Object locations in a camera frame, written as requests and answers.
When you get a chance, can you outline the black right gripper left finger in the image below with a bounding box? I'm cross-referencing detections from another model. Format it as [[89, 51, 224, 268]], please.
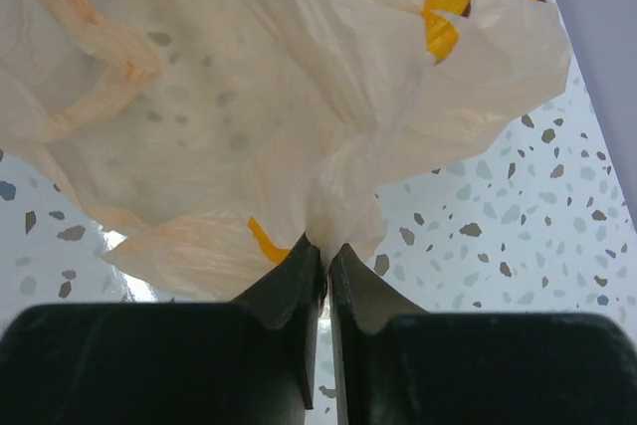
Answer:
[[1, 239, 324, 424]]

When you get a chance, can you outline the banana print plastic bag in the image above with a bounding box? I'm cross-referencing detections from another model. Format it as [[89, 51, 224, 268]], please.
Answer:
[[1, 0, 571, 301]]

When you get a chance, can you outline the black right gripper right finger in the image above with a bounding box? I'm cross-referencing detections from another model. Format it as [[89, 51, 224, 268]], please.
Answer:
[[329, 246, 636, 424]]

